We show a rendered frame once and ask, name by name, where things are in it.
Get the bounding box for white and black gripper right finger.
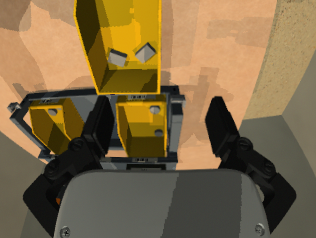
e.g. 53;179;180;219
205;96;296;234

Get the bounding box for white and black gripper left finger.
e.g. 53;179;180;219
23;95;115;238

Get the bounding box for grey shelf rack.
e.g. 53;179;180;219
7;86;186;170

